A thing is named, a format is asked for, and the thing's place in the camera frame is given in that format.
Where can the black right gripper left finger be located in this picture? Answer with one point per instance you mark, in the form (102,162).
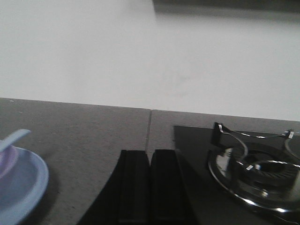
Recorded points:
(125,198)

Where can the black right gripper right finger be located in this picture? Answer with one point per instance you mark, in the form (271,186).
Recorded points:
(169,200)

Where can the purple plastic bowl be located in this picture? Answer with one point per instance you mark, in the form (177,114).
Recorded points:
(8,159)

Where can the light blue plastic spoon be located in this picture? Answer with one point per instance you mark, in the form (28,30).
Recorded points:
(12,138)

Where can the blue plastic plate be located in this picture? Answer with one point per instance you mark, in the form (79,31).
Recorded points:
(25,189)

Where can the black gas stove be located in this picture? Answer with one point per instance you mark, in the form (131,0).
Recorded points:
(239,177)

